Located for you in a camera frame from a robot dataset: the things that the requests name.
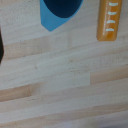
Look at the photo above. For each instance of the orange yellow rectangular bar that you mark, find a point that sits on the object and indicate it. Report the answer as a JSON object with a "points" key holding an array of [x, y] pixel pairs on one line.
{"points": [[107, 20]]}

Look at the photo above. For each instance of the black dark object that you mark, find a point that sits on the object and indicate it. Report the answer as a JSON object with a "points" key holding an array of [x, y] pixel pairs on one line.
{"points": [[1, 50]]}

